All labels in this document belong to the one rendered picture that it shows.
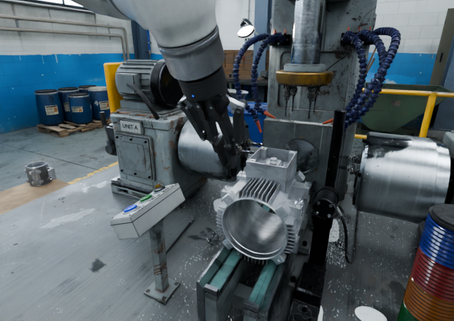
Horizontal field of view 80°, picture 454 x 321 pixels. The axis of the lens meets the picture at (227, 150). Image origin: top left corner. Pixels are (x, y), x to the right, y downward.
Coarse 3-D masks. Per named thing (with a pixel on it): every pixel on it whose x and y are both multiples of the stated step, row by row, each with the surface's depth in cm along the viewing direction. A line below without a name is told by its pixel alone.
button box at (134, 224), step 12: (156, 192) 67; (168, 192) 66; (180, 192) 70; (144, 204) 61; (156, 204) 62; (168, 204) 65; (120, 216) 58; (132, 216) 56; (144, 216) 58; (156, 216) 61; (120, 228) 58; (132, 228) 56; (144, 228) 58
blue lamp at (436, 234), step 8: (424, 224) 34; (432, 224) 32; (424, 232) 33; (432, 232) 31; (440, 232) 30; (448, 232) 30; (424, 240) 33; (432, 240) 32; (440, 240) 31; (448, 240) 30; (424, 248) 33; (432, 248) 32; (440, 248) 31; (448, 248) 30; (432, 256) 32; (440, 256) 31; (448, 256) 30; (448, 264) 31
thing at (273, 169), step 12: (252, 156) 69; (264, 156) 75; (276, 156) 75; (288, 156) 72; (252, 168) 66; (264, 168) 65; (276, 168) 63; (288, 168) 64; (276, 180) 64; (288, 180) 65
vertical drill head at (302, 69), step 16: (304, 0) 78; (320, 0) 78; (304, 16) 80; (320, 16) 79; (304, 32) 81; (320, 32) 81; (304, 48) 82; (320, 48) 84; (288, 64) 85; (304, 64) 84; (320, 64) 84; (288, 80) 83; (304, 80) 81; (320, 80) 81; (288, 96) 87
